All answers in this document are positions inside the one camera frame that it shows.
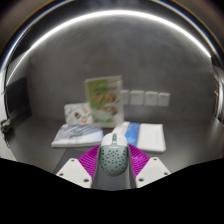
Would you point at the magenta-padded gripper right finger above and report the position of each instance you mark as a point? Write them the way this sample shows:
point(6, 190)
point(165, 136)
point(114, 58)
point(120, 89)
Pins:
point(150, 171)

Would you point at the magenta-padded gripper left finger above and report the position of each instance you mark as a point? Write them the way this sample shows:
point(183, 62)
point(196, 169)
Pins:
point(75, 173)

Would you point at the green and white computer mouse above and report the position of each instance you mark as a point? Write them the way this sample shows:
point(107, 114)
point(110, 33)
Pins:
point(113, 156)

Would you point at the white book with blue stripe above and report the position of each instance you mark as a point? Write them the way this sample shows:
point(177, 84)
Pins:
point(150, 136)

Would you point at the grey marbled book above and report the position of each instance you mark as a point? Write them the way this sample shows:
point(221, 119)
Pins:
point(76, 136)

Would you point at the small white picture card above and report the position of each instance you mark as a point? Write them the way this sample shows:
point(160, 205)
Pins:
point(78, 113)

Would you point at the green standing brochure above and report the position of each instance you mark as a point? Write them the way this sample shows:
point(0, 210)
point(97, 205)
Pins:
point(105, 100)

